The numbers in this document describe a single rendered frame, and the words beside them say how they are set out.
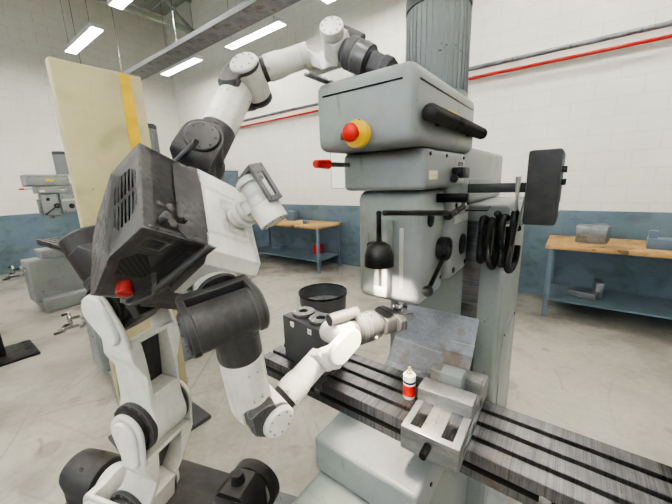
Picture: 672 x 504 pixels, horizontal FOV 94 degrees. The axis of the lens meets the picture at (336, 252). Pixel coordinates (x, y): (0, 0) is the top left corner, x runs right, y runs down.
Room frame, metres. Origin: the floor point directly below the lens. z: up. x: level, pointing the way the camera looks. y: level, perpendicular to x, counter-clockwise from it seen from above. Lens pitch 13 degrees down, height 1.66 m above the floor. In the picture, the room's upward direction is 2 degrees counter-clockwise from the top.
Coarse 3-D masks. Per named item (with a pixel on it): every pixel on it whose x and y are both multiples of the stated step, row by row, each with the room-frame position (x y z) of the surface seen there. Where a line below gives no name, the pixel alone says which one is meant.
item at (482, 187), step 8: (472, 184) 1.08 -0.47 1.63; (480, 184) 1.06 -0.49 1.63; (488, 184) 1.05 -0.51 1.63; (496, 184) 1.03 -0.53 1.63; (504, 184) 1.02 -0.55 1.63; (512, 184) 1.01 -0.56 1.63; (472, 192) 1.08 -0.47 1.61; (480, 192) 1.06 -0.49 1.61; (488, 192) 1.05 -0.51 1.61; (496, 192) 1.04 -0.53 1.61; (504, 192) 1.02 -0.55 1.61; (512, 192) 1.01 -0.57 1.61
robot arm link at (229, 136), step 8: (208, 120) 0.85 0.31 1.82; (216, 120) 0.85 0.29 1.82; (224, 128) 0.85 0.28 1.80; (224, 136) 0.85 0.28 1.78; (232, 136) 0.88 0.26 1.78; (224, 144) 0.85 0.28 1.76; (224, 152) 0.85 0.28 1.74; (216, 160) 0.80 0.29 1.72; (216, 168) 0.83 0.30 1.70; (216, 176) 0.86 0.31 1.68
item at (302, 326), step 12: (300, 312) 1.15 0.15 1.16; (312, 312) 1.15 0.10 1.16; (288, 324) 1.14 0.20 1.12; (300, 324) 1.09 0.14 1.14; (312, 324) 1.06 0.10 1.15; (288, 336) 1.14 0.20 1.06; (300, 336) 1.09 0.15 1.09; (312, 336) 1.04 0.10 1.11; (288, 348) 1.15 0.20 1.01; (300, 348) 1.09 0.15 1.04; (300, 360) 1.10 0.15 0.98; (324, 372) 1.02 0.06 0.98
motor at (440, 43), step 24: (408, 0) 1.11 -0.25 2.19; (432, 0) 1.04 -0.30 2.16; (456, 0) 1.03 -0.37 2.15; (408, 24) 1.12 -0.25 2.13; (432, 24) 1.04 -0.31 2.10; (456, 24) 1.04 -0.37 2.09; (408, 48) 1.10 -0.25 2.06; (432, 48) 1.04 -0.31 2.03; (456, 48) 1.04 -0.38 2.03; (432, 72) 1.04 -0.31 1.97; (456, 72) 1.04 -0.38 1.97
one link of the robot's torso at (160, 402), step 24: (96, 312) 0.72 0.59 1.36; (168, 312) 0.85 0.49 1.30; (120, 336) 0.71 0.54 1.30; (144, 336) 0.76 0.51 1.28; (168, 336) 0.82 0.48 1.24; (120, 360) 0.73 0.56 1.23; (144, 360) 0.74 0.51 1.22; (168, 360) 0.83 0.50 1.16; (120, 384) 0.76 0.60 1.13; (144, 384) 0.73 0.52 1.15; (168, 384) 0.79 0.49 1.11; (120, 408) 0.74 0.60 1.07; (144, 408) 0.74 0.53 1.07; (168, 408) 0.77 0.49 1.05; (144, 432) 0.71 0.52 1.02
